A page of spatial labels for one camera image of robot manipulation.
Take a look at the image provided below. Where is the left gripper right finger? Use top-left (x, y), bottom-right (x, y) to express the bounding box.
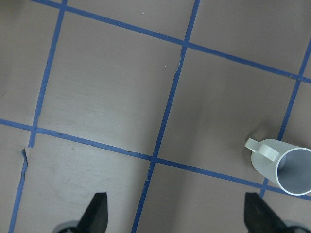
top-left (243, 192), bottom-right (292, 233)

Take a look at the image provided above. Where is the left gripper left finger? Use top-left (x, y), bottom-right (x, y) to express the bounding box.
top-left (74, 193), bottom-right (107, 233)

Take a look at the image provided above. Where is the white HOME mug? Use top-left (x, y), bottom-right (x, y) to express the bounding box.
top-left (244, 138), bottom-right (311, 196)

